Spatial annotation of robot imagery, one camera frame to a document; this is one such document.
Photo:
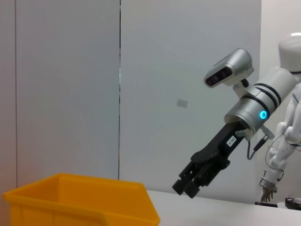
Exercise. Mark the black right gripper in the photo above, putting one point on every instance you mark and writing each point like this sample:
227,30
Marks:
218,150

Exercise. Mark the black background equipment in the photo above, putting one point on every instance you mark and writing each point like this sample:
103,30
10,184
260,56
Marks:
294,203

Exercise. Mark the white humanoid robot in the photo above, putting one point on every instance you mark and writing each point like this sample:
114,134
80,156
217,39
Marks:
289,51

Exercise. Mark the yellow plastic bin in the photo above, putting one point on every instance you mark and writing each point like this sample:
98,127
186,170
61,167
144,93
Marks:
70,202

